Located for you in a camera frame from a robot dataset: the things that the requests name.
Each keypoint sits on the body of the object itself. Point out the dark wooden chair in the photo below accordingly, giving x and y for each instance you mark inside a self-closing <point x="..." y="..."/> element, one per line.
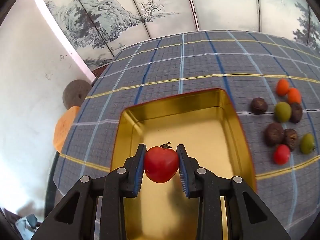
<point x="25" y="226"/>

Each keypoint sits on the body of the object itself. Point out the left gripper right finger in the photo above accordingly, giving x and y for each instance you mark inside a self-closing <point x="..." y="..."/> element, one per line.
<point x="248" y="217"/>

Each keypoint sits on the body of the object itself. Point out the red tomato small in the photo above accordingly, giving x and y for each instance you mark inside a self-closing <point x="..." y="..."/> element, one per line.
<point x="281" y="154"/>

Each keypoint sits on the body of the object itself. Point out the gold coffee tin box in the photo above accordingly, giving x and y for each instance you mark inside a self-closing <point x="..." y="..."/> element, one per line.
<point x="206" y="123"/>

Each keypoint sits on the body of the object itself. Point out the dark brown fruit small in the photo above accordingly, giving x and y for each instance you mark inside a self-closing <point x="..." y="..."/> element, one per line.
<point x="290" y="138"/>

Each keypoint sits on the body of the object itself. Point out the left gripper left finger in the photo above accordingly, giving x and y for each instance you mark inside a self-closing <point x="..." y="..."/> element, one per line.
<point x="74" y="216"/>

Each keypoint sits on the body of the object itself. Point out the green fruit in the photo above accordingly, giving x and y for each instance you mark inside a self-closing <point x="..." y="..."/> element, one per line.
<point x="307" y="144"/>
<point x="282" y="112"/>

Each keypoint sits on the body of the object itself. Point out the red tomato with stem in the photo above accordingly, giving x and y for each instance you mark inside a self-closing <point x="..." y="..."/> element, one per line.
<point x="161" y="163"/>

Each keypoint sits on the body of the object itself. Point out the painted landscape folding screen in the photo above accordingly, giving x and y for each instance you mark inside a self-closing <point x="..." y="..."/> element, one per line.
<point x="99" y="29"/>

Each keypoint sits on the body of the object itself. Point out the orange round cushion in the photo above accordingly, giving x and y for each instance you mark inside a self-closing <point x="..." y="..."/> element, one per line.
<point x="63" y="126"/>

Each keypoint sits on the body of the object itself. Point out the orange tangerine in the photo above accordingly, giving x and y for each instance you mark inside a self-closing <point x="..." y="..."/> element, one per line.
<point x="294" y="96"/>
<point x="282" y="87"/>

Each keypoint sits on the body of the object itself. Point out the dark brown fruit large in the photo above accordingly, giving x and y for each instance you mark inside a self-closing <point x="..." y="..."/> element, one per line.
<point x="274" y="134"/>

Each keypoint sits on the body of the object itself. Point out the plaid grey tablecloth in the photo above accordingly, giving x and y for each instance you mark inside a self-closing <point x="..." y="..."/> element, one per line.
<point x="246" y="65"/>

